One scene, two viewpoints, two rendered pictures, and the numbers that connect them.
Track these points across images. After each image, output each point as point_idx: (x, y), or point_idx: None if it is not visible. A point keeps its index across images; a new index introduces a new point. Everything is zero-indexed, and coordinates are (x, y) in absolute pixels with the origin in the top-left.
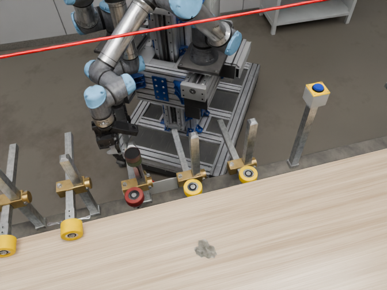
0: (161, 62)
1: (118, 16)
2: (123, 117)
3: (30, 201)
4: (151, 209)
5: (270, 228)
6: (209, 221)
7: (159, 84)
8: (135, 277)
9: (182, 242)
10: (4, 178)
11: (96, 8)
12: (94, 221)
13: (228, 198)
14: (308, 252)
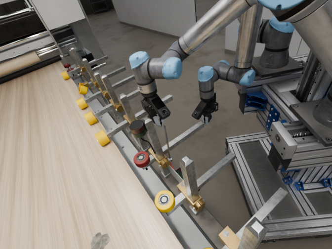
0: (291, 98)
1: (243, 14)
2: (200, 110)
3: (119, 111)
4: (131, 176)
5: None
6: (129, 236)
7: (272, 115)
8: (75, 193)
9: (104, 218)
10: (109, 87)
11: (266, 20)
12: (114, 146)
13: (163, 247)
14: None
